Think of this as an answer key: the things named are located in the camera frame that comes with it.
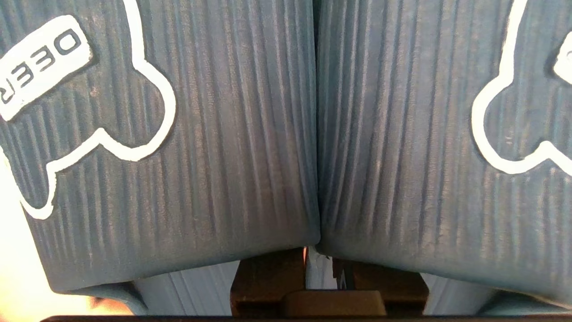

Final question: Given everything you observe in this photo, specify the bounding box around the dark blue rubber slipper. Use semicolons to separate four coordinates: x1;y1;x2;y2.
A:
315;0;572;316
0;0;321;316

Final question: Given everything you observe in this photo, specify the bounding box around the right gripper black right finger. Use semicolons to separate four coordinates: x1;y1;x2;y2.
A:
333;259;429;316

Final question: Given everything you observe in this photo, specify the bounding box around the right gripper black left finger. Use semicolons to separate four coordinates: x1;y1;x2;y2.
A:
230;248;307;316

